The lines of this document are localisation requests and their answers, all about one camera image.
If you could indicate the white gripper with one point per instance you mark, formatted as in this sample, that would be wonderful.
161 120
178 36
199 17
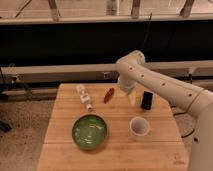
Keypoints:
128 88

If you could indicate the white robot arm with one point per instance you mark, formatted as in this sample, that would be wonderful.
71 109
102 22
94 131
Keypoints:
196 101

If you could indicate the black rectangular block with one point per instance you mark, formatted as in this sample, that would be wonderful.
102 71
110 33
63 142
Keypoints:
146 102

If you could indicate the translucent plastic cup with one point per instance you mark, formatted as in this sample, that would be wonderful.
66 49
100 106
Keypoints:
139 126

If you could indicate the clear plastic bottle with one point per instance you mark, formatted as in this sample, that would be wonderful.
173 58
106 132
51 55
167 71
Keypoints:
84 96

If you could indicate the green bowl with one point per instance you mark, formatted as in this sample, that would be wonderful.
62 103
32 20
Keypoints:
89 132

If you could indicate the grey metal rail beam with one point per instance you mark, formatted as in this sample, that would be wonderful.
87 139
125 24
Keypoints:
98 72

